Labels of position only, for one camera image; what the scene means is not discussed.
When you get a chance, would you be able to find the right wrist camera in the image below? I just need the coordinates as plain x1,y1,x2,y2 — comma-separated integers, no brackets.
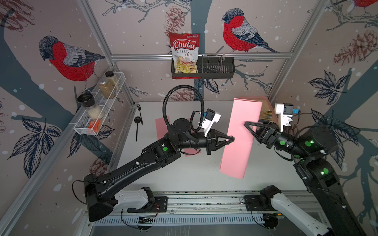
274,103,299,132

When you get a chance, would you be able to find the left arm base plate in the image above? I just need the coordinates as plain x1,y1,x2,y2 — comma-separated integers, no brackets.
127,196,168,213

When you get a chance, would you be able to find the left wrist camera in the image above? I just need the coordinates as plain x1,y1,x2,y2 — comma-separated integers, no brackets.
201,109,221,137

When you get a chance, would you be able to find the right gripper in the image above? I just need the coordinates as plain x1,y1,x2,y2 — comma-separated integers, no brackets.
246,118,310,161

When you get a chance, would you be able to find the spice jar dark lid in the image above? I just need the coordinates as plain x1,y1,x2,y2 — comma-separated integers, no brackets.
105,71,120,90

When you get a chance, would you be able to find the black ladle spoon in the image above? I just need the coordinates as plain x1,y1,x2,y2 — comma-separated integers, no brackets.
134,116,142,142

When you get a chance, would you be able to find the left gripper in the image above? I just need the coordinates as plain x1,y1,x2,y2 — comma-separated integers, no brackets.
175,129,233,156

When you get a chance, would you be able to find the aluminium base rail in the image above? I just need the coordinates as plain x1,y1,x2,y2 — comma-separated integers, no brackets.
84,190,314,216

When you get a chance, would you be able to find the Chuba cassava chips bag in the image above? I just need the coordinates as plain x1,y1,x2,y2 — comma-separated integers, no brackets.
168,32,200,79

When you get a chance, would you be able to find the small red packet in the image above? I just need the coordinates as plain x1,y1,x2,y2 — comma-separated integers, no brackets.
88,120,101,133

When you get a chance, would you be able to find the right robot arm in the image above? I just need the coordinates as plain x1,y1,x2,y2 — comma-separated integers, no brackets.
245,120,365,236

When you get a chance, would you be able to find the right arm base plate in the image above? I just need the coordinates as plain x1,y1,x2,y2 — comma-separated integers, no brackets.
243,195,276,211

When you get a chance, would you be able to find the black lid rice jar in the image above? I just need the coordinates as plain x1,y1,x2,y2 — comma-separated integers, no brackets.
77,93,104,120

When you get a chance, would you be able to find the spice jar silver lid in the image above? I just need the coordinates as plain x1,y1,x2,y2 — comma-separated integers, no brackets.
98,78,115,99

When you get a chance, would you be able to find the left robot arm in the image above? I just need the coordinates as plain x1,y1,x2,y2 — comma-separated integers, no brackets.
84,118,235,222

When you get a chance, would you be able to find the clear acrylic wall shelf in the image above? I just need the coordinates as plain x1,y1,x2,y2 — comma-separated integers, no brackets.
74,72,126,138

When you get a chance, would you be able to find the black wire wall basket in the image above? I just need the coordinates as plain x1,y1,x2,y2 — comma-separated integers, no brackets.
171,55,235,79

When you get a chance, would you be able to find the black fork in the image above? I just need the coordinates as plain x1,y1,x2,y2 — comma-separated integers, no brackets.
137,103,144,125

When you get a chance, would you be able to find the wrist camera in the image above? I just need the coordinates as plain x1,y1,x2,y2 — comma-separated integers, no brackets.
201,109,221,137
274,103,299,132

